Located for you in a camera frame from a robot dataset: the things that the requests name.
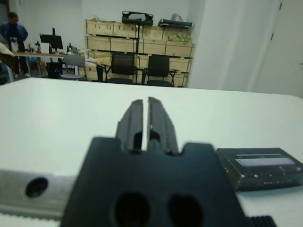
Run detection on wooden shipping crate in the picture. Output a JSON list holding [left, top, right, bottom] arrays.
[[89, 49, 112, 65], [141, 25, 164, 41], [85, 18, 115, 38], [85, 35, 112, 52], [113, 21, 143, 40], [110, 37, 144, 54], [143, 39, 167, 55], [165, 41, 194, 58], [162, 27, 193, 44], [169, 56, 193, 73]]

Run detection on black box lid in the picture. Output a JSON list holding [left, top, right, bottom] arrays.
[[216, 147, 303, 192]]

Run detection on grey plastic chair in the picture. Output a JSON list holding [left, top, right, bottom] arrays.
[[61, 54, 86, 81]]

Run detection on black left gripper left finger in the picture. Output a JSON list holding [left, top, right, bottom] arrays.
[[115, 99, 144, 152]]

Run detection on black mesh chair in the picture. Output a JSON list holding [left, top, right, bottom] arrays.
[[105, 53, 138, 85], [143, 55, 178, 87]]

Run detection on tall black bin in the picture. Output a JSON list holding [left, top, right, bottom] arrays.
[[96, 65, 105, 82]]

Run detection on flat black case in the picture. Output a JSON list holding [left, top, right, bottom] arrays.
[[158, 18, 193, 29]]

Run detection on bulky black case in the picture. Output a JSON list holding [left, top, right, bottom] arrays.
[[121, 10, 154, 25]]

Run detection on black computer monitor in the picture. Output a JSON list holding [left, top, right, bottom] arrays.
[[39, 27, 63, 54]]

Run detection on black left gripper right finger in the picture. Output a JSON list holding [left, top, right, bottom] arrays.
[[147, 96, 179, 156]]

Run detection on white door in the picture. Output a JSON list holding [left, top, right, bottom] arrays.
[[252, 0, 303, 99]]

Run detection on black computer tower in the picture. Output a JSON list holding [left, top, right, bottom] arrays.
[[46, 61, 63, 79]]

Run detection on person in blue jacket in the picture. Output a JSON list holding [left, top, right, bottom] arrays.
[[0, 11, 29, 78]]

